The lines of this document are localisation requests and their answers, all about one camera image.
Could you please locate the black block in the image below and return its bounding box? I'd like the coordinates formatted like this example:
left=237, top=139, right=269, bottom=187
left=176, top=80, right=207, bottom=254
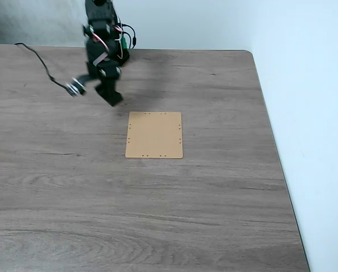
left=94, top=83, right=124, bottom=108

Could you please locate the orange board with holes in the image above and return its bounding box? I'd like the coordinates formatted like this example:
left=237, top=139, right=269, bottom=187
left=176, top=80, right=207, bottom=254
left=125, top=111, right=184, bottom=159

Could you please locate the red white servo wire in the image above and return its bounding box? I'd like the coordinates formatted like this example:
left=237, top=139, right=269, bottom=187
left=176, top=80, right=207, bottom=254
left=90, top=31, right=110, bottom=55

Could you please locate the small gripper camera with mount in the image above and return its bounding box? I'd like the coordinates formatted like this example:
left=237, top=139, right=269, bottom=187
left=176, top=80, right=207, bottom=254
left=64, top=74, right=91, bottom=98

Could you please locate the black power cable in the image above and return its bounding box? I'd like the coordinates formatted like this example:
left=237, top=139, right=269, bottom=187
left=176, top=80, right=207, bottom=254
left=120, top=23, right=138, bottom=49

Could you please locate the black camera cable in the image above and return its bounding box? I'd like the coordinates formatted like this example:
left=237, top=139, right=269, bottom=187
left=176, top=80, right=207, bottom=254
left=14, top=42, right=71, bottom=89

